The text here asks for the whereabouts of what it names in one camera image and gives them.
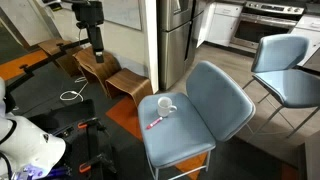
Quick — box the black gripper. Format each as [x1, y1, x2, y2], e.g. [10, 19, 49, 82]
[71, 0, 105, 65]

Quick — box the white mug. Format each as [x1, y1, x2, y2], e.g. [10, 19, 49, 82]
[156, 96, 179, 118]

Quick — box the bent wooden stool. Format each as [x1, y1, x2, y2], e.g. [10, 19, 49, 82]
[104, 67, 154, 108]
[72, 45, 123, 98]
[37, 37, 84, 78]

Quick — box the black stand bar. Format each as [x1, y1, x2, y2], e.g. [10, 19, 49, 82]
[0, 37, 92, 98]

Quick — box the stainless steel refrigerator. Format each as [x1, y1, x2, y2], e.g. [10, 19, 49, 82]
[156, 0, 208, 92]

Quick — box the orange black clamp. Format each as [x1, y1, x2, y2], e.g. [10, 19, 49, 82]
[78, 152, 118, 175]
[76, 116, 108, 133]

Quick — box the black robot cart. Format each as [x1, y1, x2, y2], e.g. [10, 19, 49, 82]
[27, 98, 118, 180]

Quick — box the red marker pen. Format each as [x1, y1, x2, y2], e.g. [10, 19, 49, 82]
[145, 116, 164, 131]

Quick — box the blue chair with metal legs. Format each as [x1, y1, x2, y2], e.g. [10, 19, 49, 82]
[241, 33, 320, 140]
[137, 59, 257, 180]

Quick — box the white kitchen cabinet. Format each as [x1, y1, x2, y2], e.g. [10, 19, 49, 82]
[289, 13, 320, 68]
[196, 1, 245, 48]

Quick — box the stainless steel oven range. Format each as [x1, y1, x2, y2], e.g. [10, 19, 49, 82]
[229, 0, 306, 52]

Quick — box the grey furniture corner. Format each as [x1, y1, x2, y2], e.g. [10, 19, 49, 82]
[304, 129, 320, 180]

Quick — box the wall whiteboard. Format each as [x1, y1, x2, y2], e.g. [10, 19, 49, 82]
[99, 0, 143, 32]

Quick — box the white floor cable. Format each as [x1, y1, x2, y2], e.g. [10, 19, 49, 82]
[59, 75, 90, 103]

